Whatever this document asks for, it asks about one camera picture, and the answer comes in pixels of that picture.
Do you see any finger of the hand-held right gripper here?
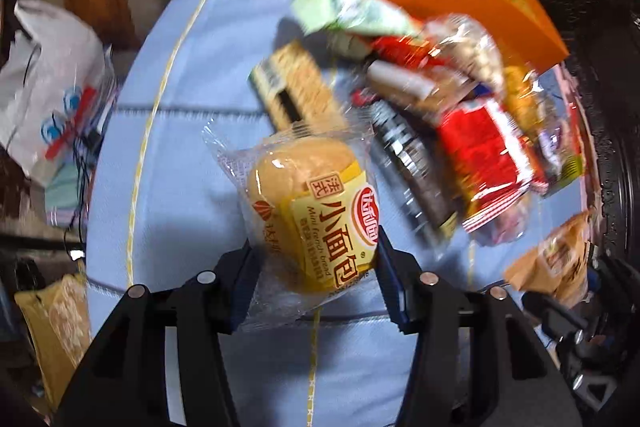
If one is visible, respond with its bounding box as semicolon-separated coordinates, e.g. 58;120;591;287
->
520;291;591;343

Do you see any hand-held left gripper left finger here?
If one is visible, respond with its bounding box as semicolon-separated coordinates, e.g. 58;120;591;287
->
55;239;266;427

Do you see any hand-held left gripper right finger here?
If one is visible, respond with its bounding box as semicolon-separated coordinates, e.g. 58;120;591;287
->
372;224;583;427

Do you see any orange snack packet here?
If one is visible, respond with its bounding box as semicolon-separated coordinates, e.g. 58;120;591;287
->
504;212;593;308

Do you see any small bread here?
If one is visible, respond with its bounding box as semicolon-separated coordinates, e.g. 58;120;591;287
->
202;119;381;333

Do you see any dark brown wafer bar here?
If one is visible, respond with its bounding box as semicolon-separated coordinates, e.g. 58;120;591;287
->
367;99;458;240

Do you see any red striped snack packet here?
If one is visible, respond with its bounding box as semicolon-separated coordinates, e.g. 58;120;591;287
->
437;99;548;233

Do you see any lime green snack packet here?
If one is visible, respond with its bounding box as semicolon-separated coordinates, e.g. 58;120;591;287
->
542;127;586;198

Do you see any yellow patterned bag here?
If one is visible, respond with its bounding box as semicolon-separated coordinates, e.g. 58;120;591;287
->
14;274;93;403

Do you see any cream snack packet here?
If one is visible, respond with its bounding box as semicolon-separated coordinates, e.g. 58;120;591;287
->
367;59;441;100

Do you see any folded striped cloth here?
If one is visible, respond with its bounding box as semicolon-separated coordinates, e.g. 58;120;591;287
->
44;162;93;228

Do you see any blue striped tablecloth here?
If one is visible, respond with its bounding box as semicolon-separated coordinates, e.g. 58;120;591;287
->
82;0;601;427

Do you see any yellow and black biscuit packet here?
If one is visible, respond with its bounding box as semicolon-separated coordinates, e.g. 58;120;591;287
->
248;41;348;132

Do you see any yellow snack packet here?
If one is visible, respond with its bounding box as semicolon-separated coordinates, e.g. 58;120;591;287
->
502;67;556;142

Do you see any small red snack packet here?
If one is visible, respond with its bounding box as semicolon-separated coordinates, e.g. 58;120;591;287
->
375;34;451;68

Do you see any dark carved furniture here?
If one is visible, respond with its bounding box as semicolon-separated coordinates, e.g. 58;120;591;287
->
530;0;640;268

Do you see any clear packet of nuts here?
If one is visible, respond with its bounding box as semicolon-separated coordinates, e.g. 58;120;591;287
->
422;14;506;92

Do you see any pale green snack packet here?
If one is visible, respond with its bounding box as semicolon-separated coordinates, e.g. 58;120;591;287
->
291;0;426;42

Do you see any white plastic bag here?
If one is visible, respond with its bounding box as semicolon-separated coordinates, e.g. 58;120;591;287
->
0;0;118;188

